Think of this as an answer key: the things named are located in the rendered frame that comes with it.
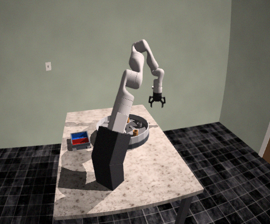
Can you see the grey round turntable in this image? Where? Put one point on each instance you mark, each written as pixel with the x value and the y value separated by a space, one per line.
pixel 143 133

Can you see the grey divided bin with blue and red compartments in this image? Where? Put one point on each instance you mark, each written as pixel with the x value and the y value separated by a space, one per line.
pixel 80 140

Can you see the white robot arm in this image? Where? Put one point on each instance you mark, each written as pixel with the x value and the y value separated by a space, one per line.
pixel 133 79

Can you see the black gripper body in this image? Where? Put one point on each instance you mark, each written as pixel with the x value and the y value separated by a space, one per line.
pixel 157 95

